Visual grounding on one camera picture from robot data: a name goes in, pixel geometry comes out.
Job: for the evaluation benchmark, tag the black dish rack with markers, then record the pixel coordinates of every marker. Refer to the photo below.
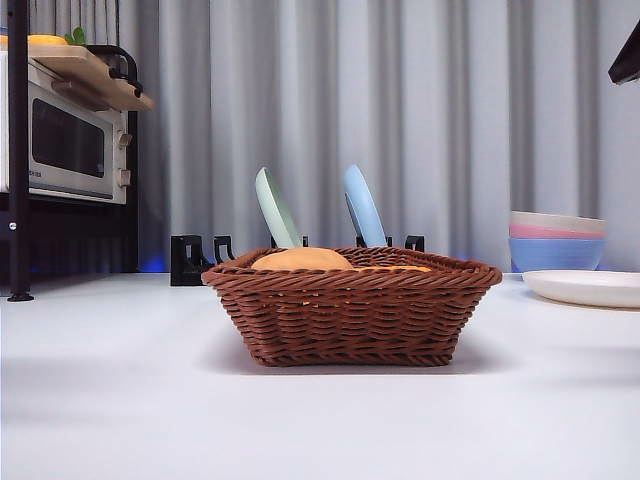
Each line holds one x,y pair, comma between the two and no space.
187,265

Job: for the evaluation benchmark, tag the grey curtain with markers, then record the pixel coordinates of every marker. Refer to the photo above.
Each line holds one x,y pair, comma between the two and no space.
450,125

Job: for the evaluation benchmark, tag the brown potato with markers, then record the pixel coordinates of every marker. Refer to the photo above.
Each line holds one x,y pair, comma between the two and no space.
300,260

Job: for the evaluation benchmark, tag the white plate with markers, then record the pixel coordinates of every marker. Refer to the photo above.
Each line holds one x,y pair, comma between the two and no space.
585,287

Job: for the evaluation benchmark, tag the pink bowl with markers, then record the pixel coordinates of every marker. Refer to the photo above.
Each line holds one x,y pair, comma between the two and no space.
545,232

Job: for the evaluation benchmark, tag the pale blue plate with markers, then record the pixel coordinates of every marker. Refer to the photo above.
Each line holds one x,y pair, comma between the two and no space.
362,205

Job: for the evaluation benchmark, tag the wooden cutting board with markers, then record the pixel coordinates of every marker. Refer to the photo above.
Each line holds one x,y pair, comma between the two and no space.
80,67

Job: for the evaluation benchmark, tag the brown wicker basket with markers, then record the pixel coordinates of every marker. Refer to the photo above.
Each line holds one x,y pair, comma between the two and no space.
350,320

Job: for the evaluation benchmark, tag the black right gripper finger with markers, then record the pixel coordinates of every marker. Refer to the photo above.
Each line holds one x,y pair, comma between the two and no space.
627,62

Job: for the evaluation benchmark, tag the yellow toy fruit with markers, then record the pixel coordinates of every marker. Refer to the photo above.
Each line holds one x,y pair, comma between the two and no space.
45,40

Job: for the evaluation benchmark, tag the cream bowl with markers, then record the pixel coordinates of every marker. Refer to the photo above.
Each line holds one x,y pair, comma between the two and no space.
555,220

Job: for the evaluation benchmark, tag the blue bowl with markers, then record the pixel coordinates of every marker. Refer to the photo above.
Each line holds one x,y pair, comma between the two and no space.
555,255

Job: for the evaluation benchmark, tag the green toy leaf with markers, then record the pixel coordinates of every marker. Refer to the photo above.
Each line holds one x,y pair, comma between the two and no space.
76,37

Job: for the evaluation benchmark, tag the orange corn cob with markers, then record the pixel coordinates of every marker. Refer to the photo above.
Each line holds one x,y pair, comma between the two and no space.
395,269

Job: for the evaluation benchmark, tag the pale green plate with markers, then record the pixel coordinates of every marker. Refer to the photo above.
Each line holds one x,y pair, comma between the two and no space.
275,210

